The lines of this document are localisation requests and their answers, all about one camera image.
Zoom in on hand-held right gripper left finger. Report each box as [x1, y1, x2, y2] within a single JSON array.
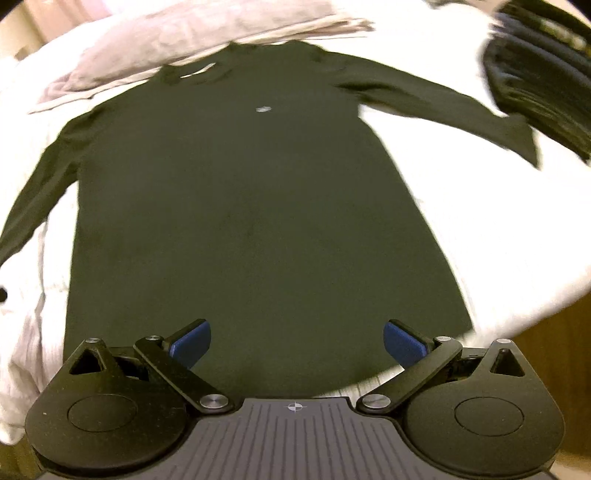
[[68, 318, 234, 414]]

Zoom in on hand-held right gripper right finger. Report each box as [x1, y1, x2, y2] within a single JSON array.
[[358, 318, 527, 414]]

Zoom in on black long-sleeve shirt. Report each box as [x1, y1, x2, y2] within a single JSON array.
[[0, 40, 544, 398]]

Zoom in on grey striped bed cover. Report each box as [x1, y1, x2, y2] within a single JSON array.
[[0, 0, 591, 446]]

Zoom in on dark brown hooded garment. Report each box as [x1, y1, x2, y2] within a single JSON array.
[[429, 0, 591, 162]]

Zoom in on pink blanket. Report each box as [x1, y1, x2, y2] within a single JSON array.
[[28, 0, 376, 114]]

